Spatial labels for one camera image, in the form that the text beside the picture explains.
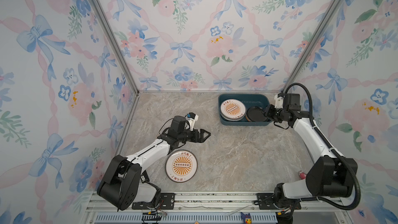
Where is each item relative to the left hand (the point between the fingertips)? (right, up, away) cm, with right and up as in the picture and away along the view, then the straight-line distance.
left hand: (205, 133), depth 83 cm
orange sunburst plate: (+19, +12, +23) cm, 32 cm away
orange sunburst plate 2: (-13, -18, +2) cm, 23 cm away
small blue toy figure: (+17, -35, -15) cm, 42 cm away
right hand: (+33, +12, +3) cm, 35 cm away
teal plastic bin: (+34, +19, +33) cm, 51 cm away
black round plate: (+34, +9, +19) cm, 40 cm away
